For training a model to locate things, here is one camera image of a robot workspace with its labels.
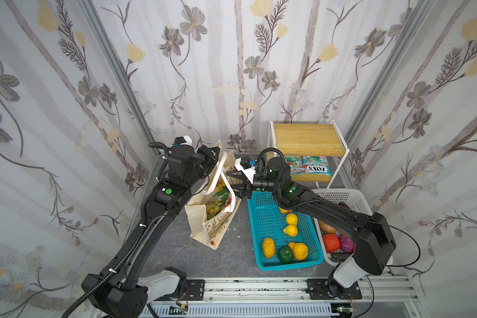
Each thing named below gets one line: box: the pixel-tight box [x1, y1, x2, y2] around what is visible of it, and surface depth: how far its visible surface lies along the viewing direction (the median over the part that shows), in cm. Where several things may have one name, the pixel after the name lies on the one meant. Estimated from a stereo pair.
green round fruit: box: [276, 245, 295, 265], surface depth 80 cm
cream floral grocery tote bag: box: [184, 140, 243, 251], surface depth 68 cm
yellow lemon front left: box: [262, 237, 275, 259], surface depth 82 cm
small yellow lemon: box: [282, 213, 299, 237], surface depth 89 cm
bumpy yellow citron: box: [288, 241, 309, 262], surface depth 81 cm
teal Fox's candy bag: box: [284, 155, 332, 176], surface depth 93 cm
